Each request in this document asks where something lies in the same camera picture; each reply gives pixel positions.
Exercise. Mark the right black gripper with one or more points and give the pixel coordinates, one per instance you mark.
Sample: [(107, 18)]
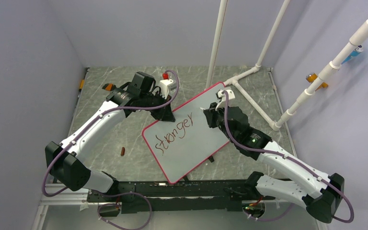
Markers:
[(211, 113)]

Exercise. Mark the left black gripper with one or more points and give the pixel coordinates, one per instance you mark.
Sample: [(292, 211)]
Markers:
[(164, 113)]

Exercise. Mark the red framed whiteboard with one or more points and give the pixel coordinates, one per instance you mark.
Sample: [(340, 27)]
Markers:
[(179, 147)]

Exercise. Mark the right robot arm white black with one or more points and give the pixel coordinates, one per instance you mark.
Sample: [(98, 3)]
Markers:
[(317, 192)]

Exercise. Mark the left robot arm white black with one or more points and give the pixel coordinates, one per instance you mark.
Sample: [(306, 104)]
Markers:
[(65, 160)]

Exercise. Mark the orange black small object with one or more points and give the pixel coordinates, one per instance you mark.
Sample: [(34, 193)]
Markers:
[(109, 87)]

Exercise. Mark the white PVC pipe right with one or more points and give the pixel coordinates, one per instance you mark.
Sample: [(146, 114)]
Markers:
[(326, 33)]

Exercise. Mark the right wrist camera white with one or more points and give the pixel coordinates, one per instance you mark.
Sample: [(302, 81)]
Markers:
[(226, 96)]

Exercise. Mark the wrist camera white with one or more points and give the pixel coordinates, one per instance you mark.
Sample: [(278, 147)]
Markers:
[(167, 85), (226, 96)]

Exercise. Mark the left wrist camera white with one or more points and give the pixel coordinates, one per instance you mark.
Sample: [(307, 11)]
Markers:
[(167, 85)]

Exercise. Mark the white PVC pipe frame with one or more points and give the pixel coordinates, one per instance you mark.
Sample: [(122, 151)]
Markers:
[(253, 33)]

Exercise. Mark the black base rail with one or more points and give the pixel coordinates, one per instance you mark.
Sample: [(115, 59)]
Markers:
[(137, 197)]

